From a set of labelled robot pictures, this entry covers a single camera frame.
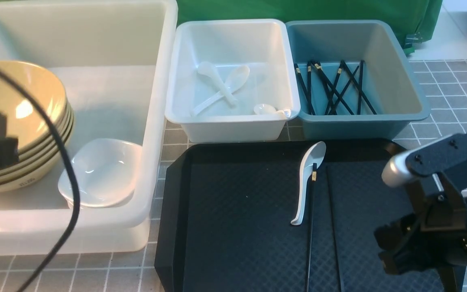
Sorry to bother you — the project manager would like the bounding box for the white square dish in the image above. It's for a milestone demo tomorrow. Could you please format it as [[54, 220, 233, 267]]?
[[80, 192, 135, 209], [71, 138, 142, 207]]

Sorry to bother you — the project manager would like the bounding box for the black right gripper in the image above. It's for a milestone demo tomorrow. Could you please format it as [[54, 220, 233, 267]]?
[[374, 191, 467, 275]]

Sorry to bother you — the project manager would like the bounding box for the yellow noodle bowl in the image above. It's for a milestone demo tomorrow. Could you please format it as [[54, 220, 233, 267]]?
[[0, 60, 67, 152]]

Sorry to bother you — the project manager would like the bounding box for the top stacked yellow bowl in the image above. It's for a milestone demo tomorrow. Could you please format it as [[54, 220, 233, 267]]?
[[0, 103, 72, 174]]

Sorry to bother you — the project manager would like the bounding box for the black cable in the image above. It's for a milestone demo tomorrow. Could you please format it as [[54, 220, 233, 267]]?
[[0, 51, 81, 292]]

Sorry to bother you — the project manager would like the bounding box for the stacked yellow bowl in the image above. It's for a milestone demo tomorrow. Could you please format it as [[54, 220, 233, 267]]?
[[0, 103, 72, 174], [0, 148, 61, 192], [0, 109, 73, 181], [0, 141, 59, 184]]

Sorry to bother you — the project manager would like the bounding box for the black chopstick in bin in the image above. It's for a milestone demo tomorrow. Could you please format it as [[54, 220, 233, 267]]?
[[340, 60, 377, 115], [357, 60, 364, 115], [293, 63, 315, 115], [313, 61, 354, 115], [325, 65, 342, 115], [306, 62, 315, 115]]

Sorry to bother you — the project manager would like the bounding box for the blue plastic bin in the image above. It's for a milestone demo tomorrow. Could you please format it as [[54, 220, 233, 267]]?
[[286, 20, 430, 140]]

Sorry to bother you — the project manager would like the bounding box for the white soup spoon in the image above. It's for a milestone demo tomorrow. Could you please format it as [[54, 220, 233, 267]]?
[[291, 141, 326, 226]]

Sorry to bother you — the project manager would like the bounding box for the stacked white square dish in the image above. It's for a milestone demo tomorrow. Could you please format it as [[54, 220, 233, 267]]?
[[80, 192, 135, 209]]

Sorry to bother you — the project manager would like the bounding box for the white spoon in bin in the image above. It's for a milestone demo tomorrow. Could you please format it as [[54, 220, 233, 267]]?
[[197, 62, 238, 107]]

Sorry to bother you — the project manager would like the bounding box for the black serving tray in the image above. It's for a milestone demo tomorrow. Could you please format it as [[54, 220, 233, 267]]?
[[154, 139, 466, 292]]

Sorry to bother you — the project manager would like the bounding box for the white spoon front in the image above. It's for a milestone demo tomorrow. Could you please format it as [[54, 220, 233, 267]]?
[[253, 103, 291, 119]]

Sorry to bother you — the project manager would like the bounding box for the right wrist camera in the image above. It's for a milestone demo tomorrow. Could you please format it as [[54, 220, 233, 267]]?
[[381, 133, 467, 187]]

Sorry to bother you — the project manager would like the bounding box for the bottom stacked yellow bowl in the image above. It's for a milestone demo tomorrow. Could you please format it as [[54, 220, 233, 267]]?
[[0, 148, 61, 192]]

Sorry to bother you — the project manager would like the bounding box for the large translucent white bin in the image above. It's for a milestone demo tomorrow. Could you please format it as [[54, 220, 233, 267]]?
[[0, 0, 178, 253]]

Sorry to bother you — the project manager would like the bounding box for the small white plastic bin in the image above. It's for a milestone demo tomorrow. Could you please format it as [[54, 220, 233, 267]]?
[[165, 19, 301, 144]]

